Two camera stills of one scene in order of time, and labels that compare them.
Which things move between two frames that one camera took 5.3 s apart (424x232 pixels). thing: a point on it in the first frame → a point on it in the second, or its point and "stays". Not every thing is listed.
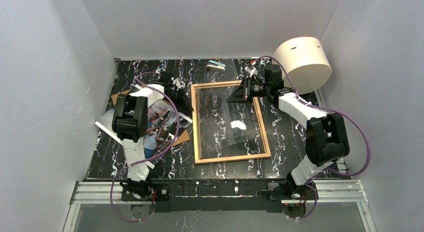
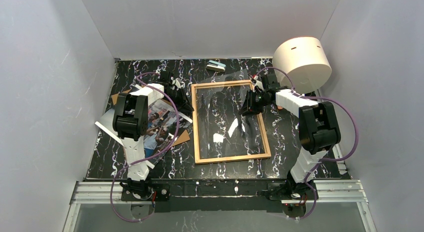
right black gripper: x=246 y=90 → x=252 y=102
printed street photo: x=164 y=123 stays
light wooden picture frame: x=195 y=121 stays
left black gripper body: x=178 y=95 stays
